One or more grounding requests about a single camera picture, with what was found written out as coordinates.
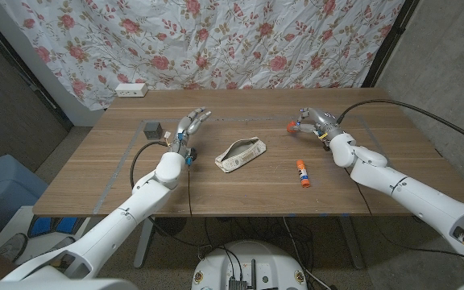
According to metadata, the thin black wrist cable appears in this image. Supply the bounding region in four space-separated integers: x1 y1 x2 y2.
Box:
186 164 195 218
343 167 464 267

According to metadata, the cream floral pen bag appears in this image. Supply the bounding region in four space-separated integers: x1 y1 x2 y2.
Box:
214 136 267 174

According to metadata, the grey shoe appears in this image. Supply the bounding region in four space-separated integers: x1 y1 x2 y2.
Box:
0 232 29 262

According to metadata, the orange white glue stick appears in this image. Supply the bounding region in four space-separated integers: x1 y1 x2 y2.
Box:
296 159 311 189

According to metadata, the white floor cable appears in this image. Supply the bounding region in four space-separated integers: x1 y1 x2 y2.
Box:
282 217 332 290

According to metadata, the black backdrop stand pole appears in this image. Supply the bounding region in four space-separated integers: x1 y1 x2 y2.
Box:
0 6 75 131
361 0 421 89

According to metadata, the black round fan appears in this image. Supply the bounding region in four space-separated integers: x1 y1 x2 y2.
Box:
153 217 188 237

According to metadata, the blue storage bin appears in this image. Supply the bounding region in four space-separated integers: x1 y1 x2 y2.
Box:
0 154 50 230

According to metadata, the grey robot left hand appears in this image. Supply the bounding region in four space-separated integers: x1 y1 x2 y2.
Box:
167 106 213 160

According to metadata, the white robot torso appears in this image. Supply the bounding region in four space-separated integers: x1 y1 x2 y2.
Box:
191 240 309 290

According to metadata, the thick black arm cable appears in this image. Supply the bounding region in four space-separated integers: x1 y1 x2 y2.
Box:
130 139 205 249
336 98 464 152

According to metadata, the white power strip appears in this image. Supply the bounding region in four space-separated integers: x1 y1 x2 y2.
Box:
114 82 149 98

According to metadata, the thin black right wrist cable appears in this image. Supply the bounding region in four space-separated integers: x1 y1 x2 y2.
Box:
343 167 464 267

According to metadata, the white platform with blue pads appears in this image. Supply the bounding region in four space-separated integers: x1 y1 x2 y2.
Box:
0 205 92 253

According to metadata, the thin black left wrist cable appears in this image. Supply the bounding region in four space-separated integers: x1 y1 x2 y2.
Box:
186 164 195 218

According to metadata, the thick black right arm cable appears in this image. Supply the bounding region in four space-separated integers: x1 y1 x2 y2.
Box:
336 98 464 152

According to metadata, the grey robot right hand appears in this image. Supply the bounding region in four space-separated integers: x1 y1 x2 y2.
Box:
286 106 346 143

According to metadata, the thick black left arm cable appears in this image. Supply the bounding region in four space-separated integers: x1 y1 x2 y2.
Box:
130 139 205 249

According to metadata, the grey table leg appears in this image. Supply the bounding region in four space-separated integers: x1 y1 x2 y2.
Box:
338 215 366 270

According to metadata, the white table leg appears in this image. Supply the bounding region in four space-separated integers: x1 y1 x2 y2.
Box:
133 217 155 270

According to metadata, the floral backdrop cloth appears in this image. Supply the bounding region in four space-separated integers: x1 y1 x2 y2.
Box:
0 0 406 112

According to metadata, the dark grey cube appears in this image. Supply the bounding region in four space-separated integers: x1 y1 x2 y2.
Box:
143 121 164 141

